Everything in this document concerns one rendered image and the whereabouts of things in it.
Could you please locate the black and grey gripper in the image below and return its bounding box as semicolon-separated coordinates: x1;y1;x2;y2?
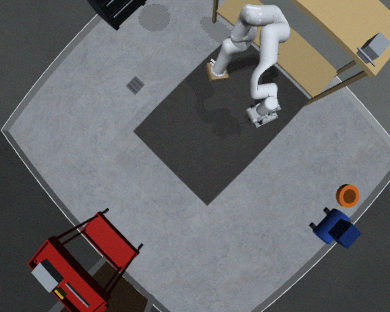
251;103;266;125

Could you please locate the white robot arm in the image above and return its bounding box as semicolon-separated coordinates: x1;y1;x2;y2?
210;4;290;123

